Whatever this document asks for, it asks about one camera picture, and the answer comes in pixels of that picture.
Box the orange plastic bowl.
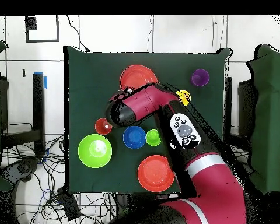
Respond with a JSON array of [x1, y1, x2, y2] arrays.
[[137, 155, 176, 193], [119, 64, 159, 93]]

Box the dark blue plastic bowl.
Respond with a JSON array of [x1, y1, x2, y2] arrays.
[[122, 125, 147, 150]]

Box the green plastic cup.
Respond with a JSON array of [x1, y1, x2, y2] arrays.
[[145, 129, 162, 147]]

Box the orange plastic cup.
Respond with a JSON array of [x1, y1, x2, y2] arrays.
[[94, 118, 113, 136]]

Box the yellow plastic cup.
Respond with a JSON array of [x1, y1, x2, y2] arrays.
[[176, 90, 192, 107]]

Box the green plastic bowl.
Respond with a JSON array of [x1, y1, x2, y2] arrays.
[[78, 134, 113, 169]]

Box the dark green tablecloth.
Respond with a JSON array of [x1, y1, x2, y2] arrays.
[[63, 45, 233, 195]]

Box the purple plastic cup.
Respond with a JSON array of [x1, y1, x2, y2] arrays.
[[191, 68, 210, 88]]

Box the blue tape strip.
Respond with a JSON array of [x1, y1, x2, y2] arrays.
[[34, 71, 48, 90]]

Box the black power brick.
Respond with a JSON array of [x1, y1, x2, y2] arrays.
[[57, 187, 82, 221]]

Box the black metal post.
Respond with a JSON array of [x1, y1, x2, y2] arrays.
[[32, 72, 46, 156], [224, 76, 233, 160]]

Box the black cable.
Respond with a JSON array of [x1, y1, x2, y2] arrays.
[[66, 15, 91, 53]]

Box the tangled floor cables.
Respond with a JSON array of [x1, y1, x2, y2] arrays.
[[2, 134, 117, 224]]

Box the grey pedestal foot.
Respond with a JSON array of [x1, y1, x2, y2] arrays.
[[0, 157, 41, 183]]

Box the black square frame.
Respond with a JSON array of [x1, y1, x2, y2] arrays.
[[24, 15, 60, 43]]

